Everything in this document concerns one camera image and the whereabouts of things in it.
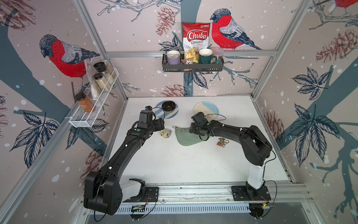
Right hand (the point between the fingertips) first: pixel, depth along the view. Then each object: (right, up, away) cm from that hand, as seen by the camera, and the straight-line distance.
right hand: (191, 128), depth 95 cm
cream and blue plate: (+16, +13, +15) cm, 25 cm away
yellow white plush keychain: (-17, -3, -3) cm, 18 cm away
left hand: (-19, +8, -11) cm, 24 cm away
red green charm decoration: (+21, -9, -3) cm, 23 cm away
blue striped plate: (-24, +11, +15) cm, 31 cm away
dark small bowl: (-17, +16, +15) cm, 28 cm away
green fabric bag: (-4, -7, -1) cm, 8 cm away
